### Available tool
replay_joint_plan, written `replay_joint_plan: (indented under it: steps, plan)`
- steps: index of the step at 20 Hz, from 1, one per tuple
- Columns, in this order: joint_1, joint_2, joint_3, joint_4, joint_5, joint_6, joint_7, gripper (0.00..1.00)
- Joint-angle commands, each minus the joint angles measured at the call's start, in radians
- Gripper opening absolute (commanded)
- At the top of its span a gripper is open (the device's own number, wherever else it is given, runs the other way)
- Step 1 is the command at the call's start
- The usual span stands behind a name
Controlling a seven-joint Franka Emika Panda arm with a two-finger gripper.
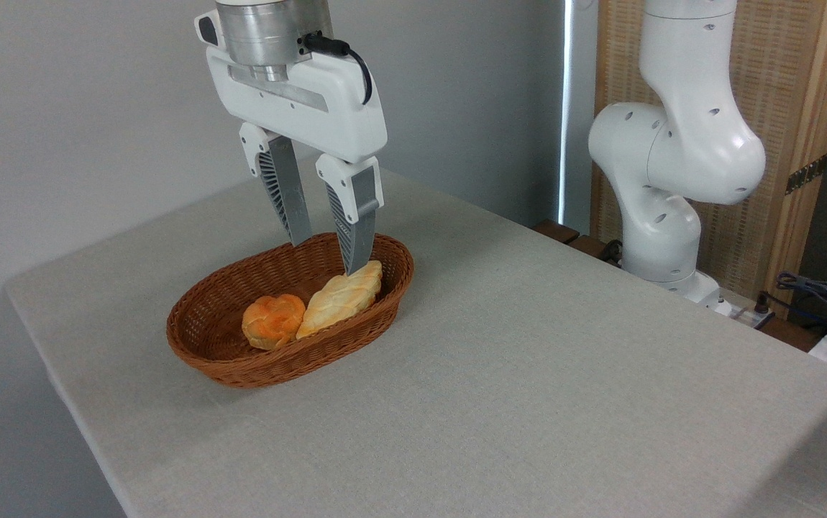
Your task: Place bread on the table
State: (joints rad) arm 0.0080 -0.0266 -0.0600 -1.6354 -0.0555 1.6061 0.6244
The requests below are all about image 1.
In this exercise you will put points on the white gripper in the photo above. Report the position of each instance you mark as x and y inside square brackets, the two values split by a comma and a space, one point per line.
[327, 108]

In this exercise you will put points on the long pale braided bread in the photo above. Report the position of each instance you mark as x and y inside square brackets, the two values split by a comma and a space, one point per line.
[338, 298]

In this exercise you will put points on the round orange bread roll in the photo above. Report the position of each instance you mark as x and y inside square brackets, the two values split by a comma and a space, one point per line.
[272, 321]

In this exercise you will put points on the brown wicker basket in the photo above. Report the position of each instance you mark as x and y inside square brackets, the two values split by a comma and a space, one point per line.
[212, 324]

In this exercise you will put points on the dark wooden robot platform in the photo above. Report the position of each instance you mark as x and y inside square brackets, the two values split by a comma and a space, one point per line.
[564, 234]

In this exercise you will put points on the grey tablecloth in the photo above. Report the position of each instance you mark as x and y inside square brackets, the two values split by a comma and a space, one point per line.
[528, 374]

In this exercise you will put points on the wooden woven folding screen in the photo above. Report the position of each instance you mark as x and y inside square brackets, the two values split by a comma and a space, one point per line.
[787, 79]

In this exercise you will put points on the metal screen hinge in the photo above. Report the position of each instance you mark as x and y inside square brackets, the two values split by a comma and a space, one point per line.
[807, 175]

